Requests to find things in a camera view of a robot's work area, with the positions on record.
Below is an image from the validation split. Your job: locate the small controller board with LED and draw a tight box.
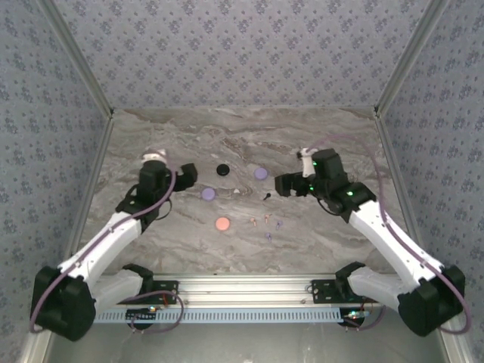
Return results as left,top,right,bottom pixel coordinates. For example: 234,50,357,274
342,309,374,328
126,306,160,326

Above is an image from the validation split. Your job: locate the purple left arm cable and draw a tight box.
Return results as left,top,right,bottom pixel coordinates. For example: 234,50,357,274
29,157,185,334

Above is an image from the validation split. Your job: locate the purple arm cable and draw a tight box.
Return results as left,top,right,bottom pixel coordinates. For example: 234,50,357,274
304,135,473,336
29,157,185,334

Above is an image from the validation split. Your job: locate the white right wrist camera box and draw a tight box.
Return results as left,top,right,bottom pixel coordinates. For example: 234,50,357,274
296,147,317,178

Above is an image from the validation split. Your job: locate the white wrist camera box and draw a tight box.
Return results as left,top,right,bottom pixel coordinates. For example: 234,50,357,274
142,148,169,164
296,147,317,178

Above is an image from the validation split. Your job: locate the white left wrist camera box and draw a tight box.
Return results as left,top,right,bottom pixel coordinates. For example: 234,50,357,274
142,148,169,164

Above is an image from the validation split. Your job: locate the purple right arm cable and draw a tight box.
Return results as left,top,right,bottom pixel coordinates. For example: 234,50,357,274
304,135,473,336

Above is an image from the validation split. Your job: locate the aluminium side rail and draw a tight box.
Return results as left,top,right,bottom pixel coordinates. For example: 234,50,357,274
70,113,116,262
374,113,420,250

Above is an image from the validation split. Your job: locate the aluminium frame post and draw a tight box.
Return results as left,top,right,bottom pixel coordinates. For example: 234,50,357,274
36,0,116,120
373,0,453,120

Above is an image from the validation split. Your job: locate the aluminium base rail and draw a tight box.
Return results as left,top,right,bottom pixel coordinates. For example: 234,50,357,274
96,274,383,308

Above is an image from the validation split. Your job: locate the slotted grey cable duct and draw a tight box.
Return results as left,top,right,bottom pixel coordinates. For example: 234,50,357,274
92,308,346,325

